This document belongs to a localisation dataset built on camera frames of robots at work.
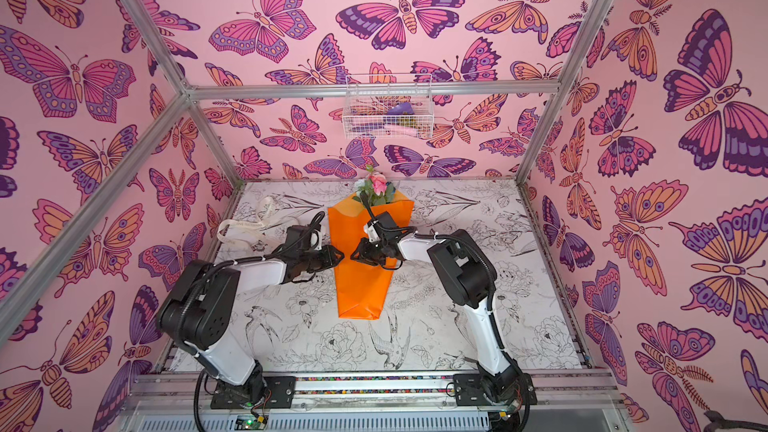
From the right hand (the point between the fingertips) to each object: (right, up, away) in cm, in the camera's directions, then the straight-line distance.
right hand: (352, 254), depth 97 cm
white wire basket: (+12, +48, -1) cm, 49 cm away
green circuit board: (-22, -37, -25) cm, 50 cm away
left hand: (-2, +1, -2) cm, 3 cm away
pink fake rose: (+8, +23, +10) cm, 26 cm away
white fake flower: (+2, +21, +17) cm, 27 cm away
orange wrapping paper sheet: (+4, -9, -7) cm, 12 cm away
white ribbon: (-34, +12, +14) cm, 39 cm away
